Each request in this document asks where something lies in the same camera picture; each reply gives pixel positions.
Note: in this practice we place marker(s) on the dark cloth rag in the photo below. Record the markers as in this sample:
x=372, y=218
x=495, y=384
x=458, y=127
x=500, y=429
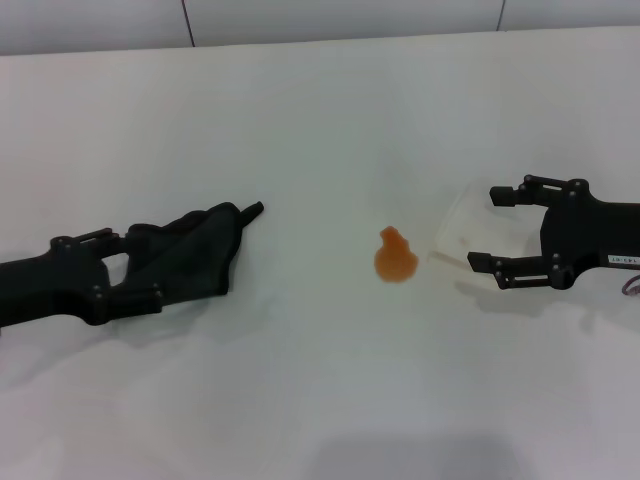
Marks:
x=200, y=250

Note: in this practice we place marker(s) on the orange liquid stain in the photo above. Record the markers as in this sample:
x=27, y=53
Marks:
x=395, y=260

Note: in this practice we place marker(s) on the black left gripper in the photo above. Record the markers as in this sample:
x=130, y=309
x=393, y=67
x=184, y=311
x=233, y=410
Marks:
x=55, y=285

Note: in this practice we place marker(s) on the translucent white plastic cup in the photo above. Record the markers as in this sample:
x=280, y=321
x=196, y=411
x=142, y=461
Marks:
x=460, y=220

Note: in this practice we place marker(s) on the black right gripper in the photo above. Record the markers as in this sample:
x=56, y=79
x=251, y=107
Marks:
x=595, y=235

